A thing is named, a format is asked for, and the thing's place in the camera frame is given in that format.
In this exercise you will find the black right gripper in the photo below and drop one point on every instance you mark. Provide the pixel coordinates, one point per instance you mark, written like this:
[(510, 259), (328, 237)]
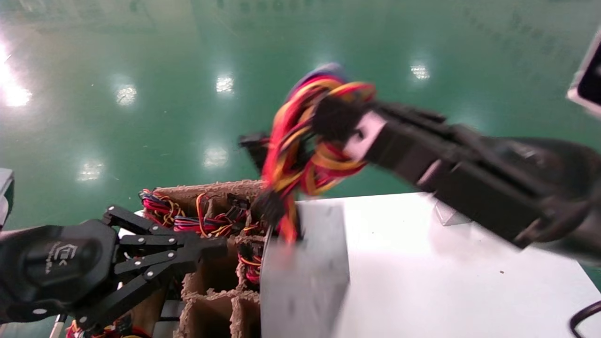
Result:
[(573, 202)]

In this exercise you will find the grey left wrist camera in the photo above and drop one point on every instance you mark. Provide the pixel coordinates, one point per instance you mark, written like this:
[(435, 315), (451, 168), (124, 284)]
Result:
[(5, 188)]

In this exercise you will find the brown cardboard divider box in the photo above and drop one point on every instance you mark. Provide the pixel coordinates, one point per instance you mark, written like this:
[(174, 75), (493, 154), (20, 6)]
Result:
[(211, 277)]

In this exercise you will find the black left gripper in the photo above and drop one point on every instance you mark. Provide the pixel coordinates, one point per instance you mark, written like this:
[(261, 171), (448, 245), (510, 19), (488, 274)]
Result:
[(56, 267)]

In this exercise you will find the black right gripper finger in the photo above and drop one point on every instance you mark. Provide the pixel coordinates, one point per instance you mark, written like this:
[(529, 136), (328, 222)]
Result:
[(338, 117)]

